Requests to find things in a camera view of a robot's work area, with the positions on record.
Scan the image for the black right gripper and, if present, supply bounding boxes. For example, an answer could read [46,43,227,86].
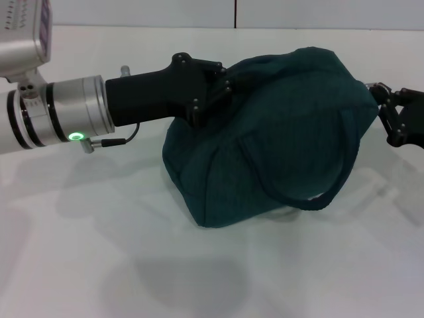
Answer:
[366,81,424,148]

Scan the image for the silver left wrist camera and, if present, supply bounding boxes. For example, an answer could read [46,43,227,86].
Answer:
[0,0,54,84]

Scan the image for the teal blue fabric bag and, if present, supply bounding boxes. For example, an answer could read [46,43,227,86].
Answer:
[162,46,380,229]

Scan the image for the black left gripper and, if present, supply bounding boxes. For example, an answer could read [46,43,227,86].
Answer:
[104,52,254,129]

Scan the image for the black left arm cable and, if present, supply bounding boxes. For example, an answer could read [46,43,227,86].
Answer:
[81,123,140,155]

